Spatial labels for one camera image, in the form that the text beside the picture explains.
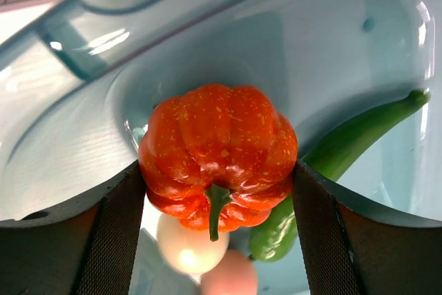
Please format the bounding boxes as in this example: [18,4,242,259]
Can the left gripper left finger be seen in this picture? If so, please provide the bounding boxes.
[1,162,145,294]

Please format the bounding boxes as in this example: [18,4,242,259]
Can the teal plastic tub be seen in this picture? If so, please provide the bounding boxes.
[1,0,441,294]

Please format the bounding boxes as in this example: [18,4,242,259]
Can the white toy egg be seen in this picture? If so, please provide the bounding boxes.
[156,214,230,274]

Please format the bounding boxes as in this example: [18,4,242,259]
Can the green toy pepper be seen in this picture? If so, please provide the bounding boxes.
[248,90,430,263]

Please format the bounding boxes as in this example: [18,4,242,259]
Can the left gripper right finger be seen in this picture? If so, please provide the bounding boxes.
[292,161,441,294]

